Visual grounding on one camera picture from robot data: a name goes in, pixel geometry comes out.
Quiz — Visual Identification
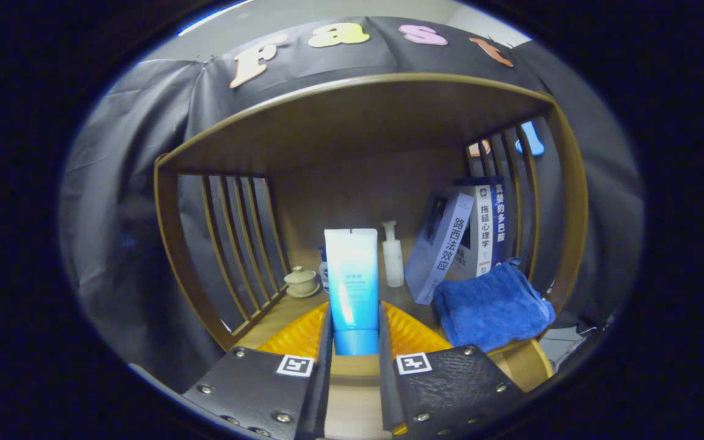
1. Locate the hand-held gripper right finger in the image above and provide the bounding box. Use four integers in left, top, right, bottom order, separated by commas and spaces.
378, 299, 527, 438

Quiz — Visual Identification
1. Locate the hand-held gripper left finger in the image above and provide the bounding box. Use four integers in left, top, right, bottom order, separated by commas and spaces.
182, 301, 334, 440

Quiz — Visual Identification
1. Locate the light blue squeeze tube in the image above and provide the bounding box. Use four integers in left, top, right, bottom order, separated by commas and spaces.
324, 228, 381, 357

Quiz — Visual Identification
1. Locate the wooden countertop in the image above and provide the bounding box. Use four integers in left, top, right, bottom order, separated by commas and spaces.
230, 269, 556, 393

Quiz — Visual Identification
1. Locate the wooden cabinet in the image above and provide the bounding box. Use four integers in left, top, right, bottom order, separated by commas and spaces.
153, 73, 590, 395

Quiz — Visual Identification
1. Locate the blue folded towel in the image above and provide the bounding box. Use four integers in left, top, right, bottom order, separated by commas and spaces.
433, 260, 556, 353

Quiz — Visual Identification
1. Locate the beige lidded teacup with saucer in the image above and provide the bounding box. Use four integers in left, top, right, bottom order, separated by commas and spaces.
284, 265, 321, 299

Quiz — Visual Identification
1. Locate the white pump bottle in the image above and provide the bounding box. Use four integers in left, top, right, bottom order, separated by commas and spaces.
381, 221, 405, 288

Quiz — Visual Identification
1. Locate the pale grey book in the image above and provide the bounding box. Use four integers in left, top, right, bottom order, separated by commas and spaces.
405, 191, 475, 305

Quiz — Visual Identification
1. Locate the white spine book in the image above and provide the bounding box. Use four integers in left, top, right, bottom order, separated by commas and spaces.
450, 183, 494, 279

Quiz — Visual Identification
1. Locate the dark blue book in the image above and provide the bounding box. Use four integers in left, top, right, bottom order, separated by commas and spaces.
456, 176, 508, 268

